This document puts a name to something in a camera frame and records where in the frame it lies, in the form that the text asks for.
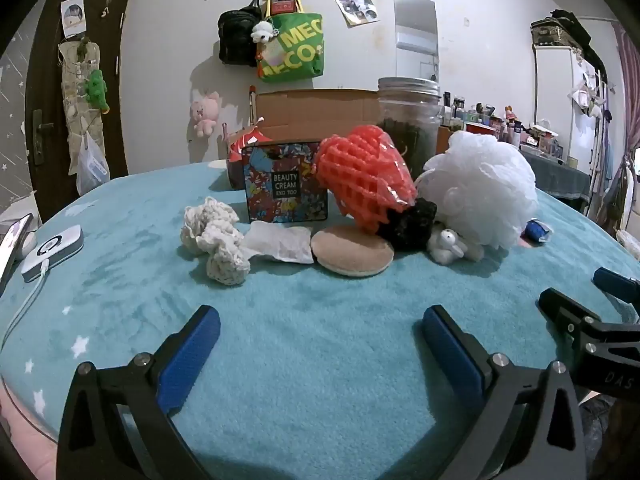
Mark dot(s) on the black backpack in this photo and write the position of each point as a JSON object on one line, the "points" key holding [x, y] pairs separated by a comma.
{"points": [[235, 40]]}

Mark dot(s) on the wall photo poster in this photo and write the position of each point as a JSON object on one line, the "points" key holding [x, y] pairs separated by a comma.
{"points": [[355, 5]]}

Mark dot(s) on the black fluffy scrunchie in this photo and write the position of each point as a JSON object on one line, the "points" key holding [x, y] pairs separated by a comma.
{"points": [[407, 227]]}

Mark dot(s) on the pink plush toy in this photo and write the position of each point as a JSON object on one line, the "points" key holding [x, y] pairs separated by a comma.
{"points": [[205, 112]]}

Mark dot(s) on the glass jar with dark contents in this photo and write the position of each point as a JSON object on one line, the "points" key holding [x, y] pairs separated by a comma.
{"points": [[405, 110]]}

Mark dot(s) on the green plush toy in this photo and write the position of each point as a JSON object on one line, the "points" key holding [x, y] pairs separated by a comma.
{"points": [[96, 87]]}

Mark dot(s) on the row of cosmetics bottles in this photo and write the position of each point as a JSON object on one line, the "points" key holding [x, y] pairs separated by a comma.
{"points": [[500, 125]]}

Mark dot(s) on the white mesh bath pouf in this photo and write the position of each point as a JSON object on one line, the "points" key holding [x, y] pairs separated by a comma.
{"points": [[480, 185]]}

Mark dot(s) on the white bear plush charm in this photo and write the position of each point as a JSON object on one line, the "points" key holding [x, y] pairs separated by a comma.
{"points": [[261, 31]]}

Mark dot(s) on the white wardrobe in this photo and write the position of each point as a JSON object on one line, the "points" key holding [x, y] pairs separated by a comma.
{"points": [[555, 90]]}

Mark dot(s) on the white power bank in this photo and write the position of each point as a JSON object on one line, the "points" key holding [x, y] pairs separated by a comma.
{"points": [[50, 250]]}

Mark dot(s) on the teal plush blanket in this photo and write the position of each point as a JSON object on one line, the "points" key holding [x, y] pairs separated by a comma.
{"points": [[320, 320]]}

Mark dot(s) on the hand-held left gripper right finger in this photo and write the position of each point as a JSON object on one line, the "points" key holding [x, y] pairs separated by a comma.
{"points": [[450, 355]]}

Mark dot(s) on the red white stick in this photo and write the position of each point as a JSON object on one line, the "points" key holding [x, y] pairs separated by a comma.
{"points": [[253, 105]]}

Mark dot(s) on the green tote bag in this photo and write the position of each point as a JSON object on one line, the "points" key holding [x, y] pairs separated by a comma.
{"points": [[295, 45]]}

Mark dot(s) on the wall mirror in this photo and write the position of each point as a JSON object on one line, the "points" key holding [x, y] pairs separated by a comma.
{"points": [[415, 20]]}

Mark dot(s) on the blue roll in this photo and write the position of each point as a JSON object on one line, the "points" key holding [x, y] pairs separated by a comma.
{"points": [[535, 230]]}

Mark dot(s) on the beige round powder puff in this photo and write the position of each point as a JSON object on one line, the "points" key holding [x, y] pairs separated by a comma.
{"points": [[350, 252]]}

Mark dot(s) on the dark brown door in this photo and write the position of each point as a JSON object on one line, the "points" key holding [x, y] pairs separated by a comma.
{"points": [[115, 110]]}

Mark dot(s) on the clear plastic bag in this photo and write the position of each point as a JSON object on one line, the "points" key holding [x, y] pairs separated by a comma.
{"points": [[92, 170]]}

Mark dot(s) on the cardboard box with red inside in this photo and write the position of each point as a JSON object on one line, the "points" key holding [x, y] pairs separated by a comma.
{"points": [[310, 110]]}

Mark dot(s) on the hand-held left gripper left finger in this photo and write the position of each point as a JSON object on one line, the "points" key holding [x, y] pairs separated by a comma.
{"points": [[192, 355]]}

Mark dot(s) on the cream crocheted scrunchie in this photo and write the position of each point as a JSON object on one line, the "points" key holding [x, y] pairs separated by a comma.
{"points": [[215, 240]]}

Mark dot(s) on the floral print tin box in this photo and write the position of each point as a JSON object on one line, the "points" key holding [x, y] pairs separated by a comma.
{"points": [[285, 200]]}

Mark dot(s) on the table with dark cloth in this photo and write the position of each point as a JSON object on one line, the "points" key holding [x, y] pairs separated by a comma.
{"points": [[555, 180]]}

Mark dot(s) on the beige hanging organizer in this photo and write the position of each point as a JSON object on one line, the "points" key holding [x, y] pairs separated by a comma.
{"points": [[75, 110]]}

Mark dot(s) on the pink curtain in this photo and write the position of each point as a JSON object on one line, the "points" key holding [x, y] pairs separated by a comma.
{"points": [[630, 85]]}

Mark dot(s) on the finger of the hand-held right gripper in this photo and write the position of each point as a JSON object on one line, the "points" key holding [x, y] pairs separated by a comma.
{"points": [[617, 284], [567, 310]]}

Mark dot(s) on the white paper sachet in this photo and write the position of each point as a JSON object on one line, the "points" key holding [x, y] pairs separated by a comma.
{"points": [[280, 242]]}

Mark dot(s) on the dark patterned storage case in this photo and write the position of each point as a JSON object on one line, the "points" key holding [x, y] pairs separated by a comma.
{"points": [[555, 32]]}

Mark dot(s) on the photo on door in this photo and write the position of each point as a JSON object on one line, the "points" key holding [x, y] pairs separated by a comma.
{"points": [[73, 15]]}

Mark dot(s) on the red foam net sleeve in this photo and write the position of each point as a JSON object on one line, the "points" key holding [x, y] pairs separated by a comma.
{"points": [[360, 175]]}

